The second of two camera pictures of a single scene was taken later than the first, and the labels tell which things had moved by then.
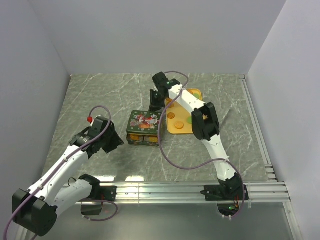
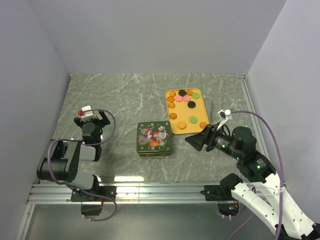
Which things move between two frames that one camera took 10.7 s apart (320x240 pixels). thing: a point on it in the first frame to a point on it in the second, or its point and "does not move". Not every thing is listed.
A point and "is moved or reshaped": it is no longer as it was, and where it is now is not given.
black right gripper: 154,106 to 206,137
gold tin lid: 143,122 to 154,137
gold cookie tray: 178,118 does not move
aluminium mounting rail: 259,193 does not move
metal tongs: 224,116 is moved or reshaped
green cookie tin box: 146,136 to 154,154
